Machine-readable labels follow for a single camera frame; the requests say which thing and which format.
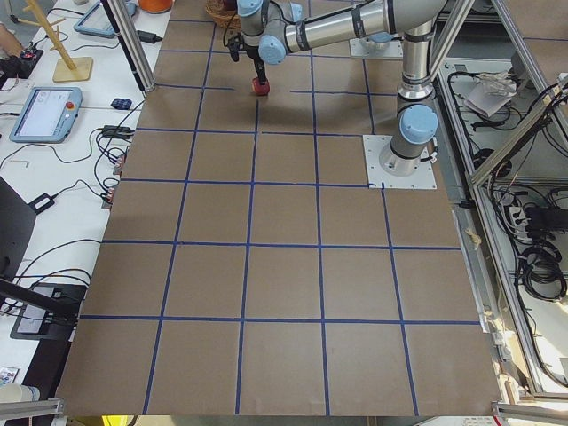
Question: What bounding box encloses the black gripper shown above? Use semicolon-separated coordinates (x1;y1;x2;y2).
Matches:
226;35;268;86

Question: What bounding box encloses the dark red apple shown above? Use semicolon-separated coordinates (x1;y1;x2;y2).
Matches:
251;77;271;97

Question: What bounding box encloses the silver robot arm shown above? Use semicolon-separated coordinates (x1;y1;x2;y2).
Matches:
224;0;444;178

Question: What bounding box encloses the wicker basket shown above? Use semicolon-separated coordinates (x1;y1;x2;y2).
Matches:
204;0;241;30

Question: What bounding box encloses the orange object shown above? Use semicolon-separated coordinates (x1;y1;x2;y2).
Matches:
138;0;174;14

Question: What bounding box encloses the blue teach pendant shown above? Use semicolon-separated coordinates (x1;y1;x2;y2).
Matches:
9;87;83;144
74;2;115;39

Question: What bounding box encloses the wooden stand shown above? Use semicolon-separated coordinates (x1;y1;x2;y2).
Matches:
23;0;93;83

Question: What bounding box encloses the aluminium frame post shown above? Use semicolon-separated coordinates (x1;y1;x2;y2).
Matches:
101;0;155;93

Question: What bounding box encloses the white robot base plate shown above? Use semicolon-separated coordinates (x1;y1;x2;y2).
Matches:
362;135;437;191

